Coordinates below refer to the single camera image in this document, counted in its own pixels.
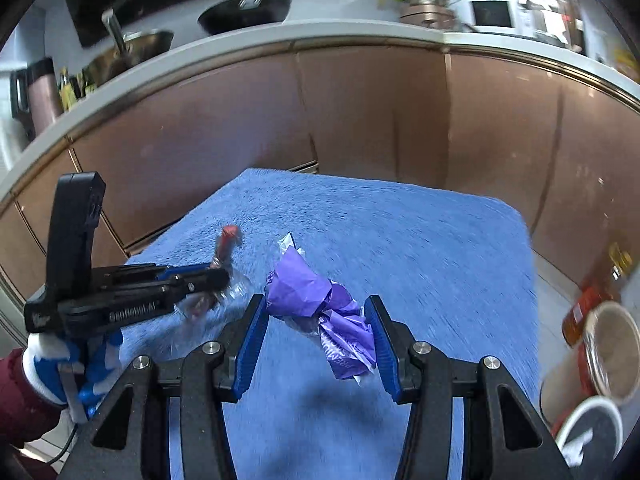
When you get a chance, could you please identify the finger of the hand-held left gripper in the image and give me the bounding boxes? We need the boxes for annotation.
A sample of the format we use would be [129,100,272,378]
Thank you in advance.
[125,269,232,312]
[92,261,214,287]

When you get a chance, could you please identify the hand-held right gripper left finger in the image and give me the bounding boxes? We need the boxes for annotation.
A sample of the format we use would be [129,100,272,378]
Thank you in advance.
[62,294,269,480]

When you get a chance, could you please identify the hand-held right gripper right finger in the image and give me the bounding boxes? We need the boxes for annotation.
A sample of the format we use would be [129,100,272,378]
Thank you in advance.
[364,296,571,480]

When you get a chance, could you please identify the crushed clear bottle red cap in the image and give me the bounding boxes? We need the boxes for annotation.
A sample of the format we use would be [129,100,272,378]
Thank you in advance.
[172,225,253,342]

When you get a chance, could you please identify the purple plastic wrapper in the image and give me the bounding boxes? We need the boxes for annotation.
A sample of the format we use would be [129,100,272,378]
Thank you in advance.
[264,232,379,387]

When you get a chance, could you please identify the person's left forearm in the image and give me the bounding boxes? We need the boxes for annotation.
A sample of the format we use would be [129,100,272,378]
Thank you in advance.
[0,349,67,450]

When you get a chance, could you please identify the beige round trash bin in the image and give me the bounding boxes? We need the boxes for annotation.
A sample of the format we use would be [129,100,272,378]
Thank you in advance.
[540,301,640,427]

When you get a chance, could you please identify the person's left hand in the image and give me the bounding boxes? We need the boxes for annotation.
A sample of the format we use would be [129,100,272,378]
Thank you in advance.
[25,330,124,424]

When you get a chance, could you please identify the blue towel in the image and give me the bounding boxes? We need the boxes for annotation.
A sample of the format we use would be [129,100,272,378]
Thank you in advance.
[120,167,544,480]

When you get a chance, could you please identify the sauce bottle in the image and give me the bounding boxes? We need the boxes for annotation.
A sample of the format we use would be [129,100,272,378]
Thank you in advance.
[59,67,82,112]

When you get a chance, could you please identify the steel pot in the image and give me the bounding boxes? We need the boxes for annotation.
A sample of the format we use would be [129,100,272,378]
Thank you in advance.
[82,30,175,87]

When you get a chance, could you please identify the steel ladle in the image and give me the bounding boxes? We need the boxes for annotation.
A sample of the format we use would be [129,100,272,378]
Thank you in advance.
[101,10,132,54]

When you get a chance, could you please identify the amber oil bottle yellow cap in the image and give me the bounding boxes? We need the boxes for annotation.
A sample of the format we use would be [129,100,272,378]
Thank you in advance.
[561,242,636,347]

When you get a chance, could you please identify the round container dark inside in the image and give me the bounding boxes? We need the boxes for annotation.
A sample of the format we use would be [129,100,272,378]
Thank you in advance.
[551,395,625,467]

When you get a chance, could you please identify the brown kitchen cabinets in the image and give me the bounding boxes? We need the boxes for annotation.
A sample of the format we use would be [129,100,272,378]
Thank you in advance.
[0,42,640,321]

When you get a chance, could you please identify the black wok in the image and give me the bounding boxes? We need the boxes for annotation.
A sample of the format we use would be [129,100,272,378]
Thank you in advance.
[197,0,292,37]

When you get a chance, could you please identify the white microwave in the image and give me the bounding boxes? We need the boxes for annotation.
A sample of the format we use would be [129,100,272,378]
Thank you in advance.
[470,0,519,34]

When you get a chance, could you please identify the copper jug black handle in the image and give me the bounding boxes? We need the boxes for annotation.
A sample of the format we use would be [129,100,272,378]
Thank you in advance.
[10,57,64,137]

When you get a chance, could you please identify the black cable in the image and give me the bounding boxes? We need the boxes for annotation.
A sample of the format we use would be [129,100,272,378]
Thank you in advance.
[47,421,84,464]

